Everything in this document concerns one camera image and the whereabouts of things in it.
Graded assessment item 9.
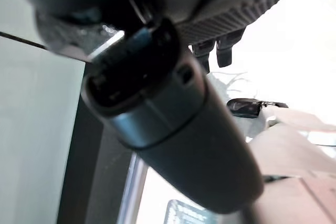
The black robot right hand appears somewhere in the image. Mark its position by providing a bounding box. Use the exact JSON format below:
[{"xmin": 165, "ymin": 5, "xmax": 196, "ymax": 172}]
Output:
[{"xmin": 20, "ymin": 0, "xmax": 331, "ymax": 214}]

